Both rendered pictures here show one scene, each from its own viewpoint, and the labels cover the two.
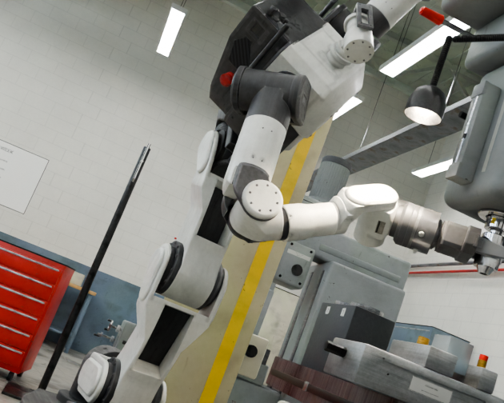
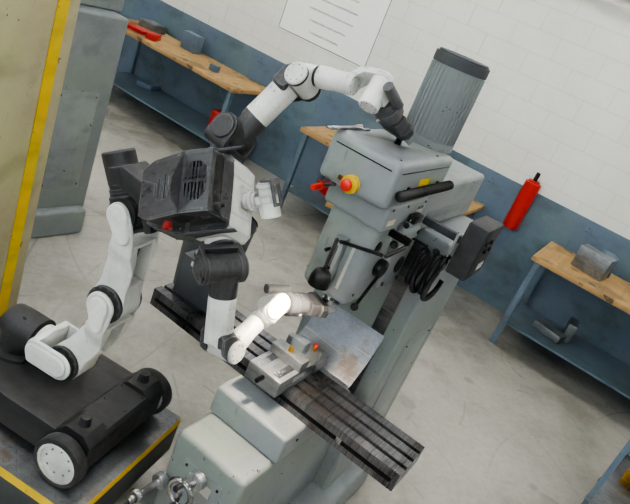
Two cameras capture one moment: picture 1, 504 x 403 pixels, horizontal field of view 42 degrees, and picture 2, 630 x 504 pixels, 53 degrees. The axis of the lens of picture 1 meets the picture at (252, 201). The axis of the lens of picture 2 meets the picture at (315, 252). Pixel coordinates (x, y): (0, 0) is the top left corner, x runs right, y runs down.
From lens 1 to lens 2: 1.94 m
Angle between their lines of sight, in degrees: 64
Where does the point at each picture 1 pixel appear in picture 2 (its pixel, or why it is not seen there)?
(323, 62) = (242, 215)
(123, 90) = not seen: outside the picture
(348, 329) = not seen: hidden behind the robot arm
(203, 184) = (130, 259)
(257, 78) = (220, 274)
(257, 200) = (235, 357)
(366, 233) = not seen: hidden behind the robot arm
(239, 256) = (24, 105)
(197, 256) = (129, 298)
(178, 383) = not seen: outside the picture
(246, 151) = (222, 328)
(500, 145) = (348, 280)
